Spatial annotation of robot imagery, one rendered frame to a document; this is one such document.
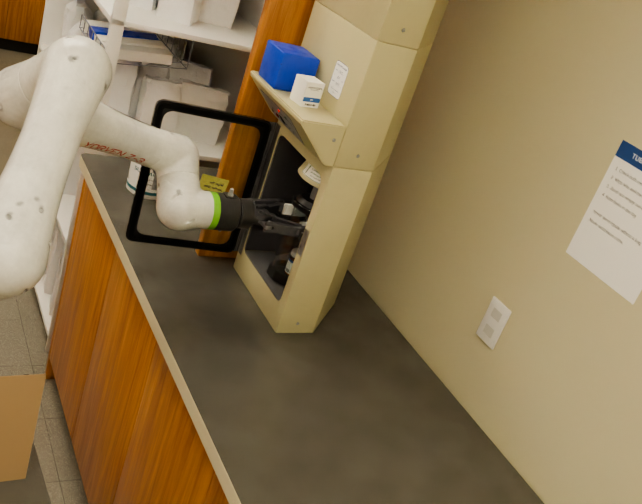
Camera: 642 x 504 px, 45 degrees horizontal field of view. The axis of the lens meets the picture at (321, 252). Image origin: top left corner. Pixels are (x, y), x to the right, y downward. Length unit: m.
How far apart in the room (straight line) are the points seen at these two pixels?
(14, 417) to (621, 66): 1.36
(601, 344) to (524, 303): 0.24
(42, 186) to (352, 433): 0.87
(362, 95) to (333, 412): 0.72
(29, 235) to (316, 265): 0.86
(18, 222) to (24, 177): 0.09
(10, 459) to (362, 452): 0.72
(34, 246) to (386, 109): 0.88
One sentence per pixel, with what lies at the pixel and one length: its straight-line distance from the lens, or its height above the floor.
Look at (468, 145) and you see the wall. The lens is 2.11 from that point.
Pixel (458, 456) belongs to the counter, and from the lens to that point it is 1.87.
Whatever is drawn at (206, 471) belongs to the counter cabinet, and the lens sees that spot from 1.74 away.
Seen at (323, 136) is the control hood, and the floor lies 1.48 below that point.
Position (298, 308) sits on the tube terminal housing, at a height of 1.02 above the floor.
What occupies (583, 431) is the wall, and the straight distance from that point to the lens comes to 1.82.
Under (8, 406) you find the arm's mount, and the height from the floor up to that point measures 1.11.
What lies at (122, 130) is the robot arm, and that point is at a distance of 1.76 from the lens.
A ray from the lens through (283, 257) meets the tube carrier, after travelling 2.04.
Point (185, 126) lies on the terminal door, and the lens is 2.02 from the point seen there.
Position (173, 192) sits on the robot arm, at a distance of 1.84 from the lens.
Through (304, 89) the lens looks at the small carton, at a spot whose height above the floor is 1.55.
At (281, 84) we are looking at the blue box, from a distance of 1.89.
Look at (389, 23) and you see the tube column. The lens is 1.74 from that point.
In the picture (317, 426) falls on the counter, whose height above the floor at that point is 0.94.
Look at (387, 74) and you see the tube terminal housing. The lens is 1.78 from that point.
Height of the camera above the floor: 1.99
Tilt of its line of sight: 25 degrees down
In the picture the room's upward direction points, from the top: 20 degrees clockwise
